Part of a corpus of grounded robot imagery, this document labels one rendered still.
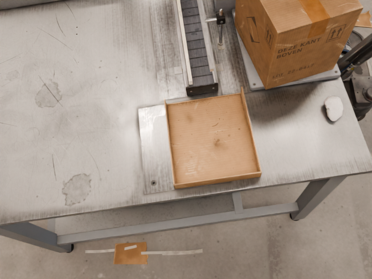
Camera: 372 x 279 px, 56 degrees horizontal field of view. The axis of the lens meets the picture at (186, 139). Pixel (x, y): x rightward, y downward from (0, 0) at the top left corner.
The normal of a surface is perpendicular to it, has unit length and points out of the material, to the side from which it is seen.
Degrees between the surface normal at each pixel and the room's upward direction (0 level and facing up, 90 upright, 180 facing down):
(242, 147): 0
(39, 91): 0
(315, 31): 90
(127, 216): 0
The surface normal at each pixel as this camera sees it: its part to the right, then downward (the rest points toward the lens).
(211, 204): -0.09, -0.42
